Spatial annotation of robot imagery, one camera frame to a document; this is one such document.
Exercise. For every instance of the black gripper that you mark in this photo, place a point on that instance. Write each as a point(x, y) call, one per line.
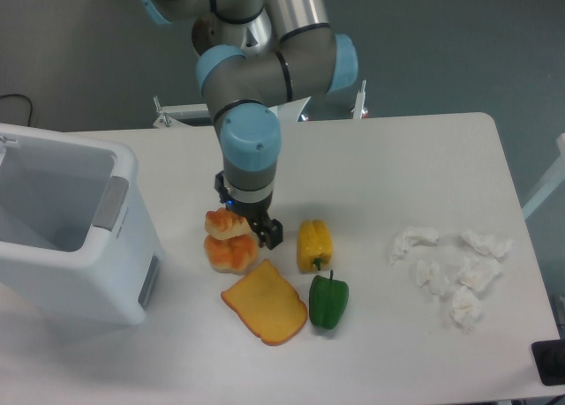
point(253, 205)

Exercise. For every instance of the braided bread roll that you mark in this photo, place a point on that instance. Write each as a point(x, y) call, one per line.
point(234, 255)
point(223, 224)

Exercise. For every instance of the crumpled white tissue middle right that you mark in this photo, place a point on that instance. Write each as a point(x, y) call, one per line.
point(477, 273)

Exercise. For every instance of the crumpled white tissue top right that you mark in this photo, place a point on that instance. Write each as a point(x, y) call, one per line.
point(487, 245)

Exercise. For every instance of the crumpled white tissue top left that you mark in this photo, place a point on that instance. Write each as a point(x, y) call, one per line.
point(408, 238)

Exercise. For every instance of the white plastic bin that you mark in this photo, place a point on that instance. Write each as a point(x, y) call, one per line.
point(76, 236)

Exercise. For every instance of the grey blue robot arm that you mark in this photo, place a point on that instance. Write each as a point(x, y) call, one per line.
point(239, 90)

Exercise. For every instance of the white frame at right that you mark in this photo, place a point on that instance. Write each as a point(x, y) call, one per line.
point(552, 178)

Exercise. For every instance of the black device at edge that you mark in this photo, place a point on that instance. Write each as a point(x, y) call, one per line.
point(549, 359)

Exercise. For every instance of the square toast bread slice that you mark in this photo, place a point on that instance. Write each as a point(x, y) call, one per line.
point(267, 304)

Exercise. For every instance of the crumpled white tissue bottom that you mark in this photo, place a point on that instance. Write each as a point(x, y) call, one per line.
point(465, 309)

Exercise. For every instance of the green bell pepper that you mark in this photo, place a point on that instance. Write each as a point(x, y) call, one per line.
point(328, 298)

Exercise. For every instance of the yellow bell pepper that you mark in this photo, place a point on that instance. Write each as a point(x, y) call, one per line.
point(314, 246)

